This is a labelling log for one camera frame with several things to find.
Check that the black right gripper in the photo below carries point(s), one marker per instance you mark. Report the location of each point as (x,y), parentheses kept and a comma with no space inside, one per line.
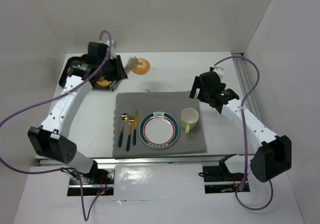
(200,89)

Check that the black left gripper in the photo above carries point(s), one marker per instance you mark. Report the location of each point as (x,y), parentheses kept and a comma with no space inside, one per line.
(119,68)

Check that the orange glazed donut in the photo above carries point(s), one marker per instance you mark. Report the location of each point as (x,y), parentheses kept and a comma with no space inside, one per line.
(141,67)

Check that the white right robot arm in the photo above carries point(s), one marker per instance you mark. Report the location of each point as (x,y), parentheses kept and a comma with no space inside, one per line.
(273,153)

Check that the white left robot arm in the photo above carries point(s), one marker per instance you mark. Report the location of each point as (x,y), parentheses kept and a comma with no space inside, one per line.
(50,138)

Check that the bread slice with crust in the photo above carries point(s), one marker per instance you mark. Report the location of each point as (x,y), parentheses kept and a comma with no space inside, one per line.
(103,83)

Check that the grey placemat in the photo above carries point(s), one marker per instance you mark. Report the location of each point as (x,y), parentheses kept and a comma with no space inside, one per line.
(145,103)

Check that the light green mug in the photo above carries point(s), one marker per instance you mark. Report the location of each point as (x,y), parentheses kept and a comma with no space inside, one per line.
(189,118)

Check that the black food tray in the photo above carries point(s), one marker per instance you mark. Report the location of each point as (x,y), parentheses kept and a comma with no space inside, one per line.
(78,66)

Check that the white plate green rim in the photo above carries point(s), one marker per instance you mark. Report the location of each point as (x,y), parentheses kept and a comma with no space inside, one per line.
(159,130)

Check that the gold knife green handle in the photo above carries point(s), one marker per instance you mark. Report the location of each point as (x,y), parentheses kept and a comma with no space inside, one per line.
(136,122)

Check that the gold spoon green handle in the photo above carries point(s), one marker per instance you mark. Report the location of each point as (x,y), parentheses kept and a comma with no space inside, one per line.
(124,118)

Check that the gold fork green handle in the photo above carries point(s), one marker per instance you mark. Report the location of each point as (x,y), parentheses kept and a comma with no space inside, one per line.
(131,123)

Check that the aluminium rail right side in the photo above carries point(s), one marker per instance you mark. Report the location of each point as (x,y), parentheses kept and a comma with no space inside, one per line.
(242,67)

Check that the aluminium rail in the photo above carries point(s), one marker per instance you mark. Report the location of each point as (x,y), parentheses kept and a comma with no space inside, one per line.
(242,67)
(160,160)

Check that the aluminium rail front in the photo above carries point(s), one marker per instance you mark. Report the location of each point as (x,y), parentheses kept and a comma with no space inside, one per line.
(160,160)

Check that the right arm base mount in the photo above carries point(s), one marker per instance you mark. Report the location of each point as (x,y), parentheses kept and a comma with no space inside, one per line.
(220,178)

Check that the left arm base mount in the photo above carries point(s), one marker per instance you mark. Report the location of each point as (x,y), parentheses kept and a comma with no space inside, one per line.
(103,186)

